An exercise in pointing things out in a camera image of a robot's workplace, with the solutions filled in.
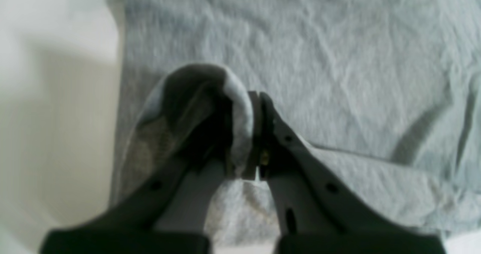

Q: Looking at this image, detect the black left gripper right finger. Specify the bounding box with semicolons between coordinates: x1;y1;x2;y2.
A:
242;91;445;254

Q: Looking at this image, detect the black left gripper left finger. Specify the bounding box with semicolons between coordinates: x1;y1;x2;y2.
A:
39;85;235;254

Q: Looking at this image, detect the grey t-shirt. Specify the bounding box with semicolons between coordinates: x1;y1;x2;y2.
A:
110;0;480;239

